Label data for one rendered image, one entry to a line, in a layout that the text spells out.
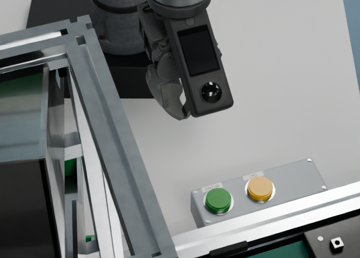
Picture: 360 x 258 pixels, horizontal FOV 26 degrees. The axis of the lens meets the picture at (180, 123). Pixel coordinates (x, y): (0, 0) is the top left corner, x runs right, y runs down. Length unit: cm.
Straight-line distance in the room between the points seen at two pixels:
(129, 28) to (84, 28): 92
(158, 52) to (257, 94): 63
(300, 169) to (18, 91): 72
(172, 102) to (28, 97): 36
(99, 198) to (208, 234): 59
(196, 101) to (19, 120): 30
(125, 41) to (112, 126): 98
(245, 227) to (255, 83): 39
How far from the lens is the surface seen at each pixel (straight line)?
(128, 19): 140
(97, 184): 60
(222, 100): 85
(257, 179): 124
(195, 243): 120
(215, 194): 122
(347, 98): 152
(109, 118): 44
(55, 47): 48
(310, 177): 127
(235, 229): 121
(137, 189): 41
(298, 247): 122
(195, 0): 82
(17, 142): 56
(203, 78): 85
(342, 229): 122
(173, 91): 94
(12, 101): 62
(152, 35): 89
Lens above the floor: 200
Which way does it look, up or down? 52 degrees down
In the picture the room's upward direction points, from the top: straight up
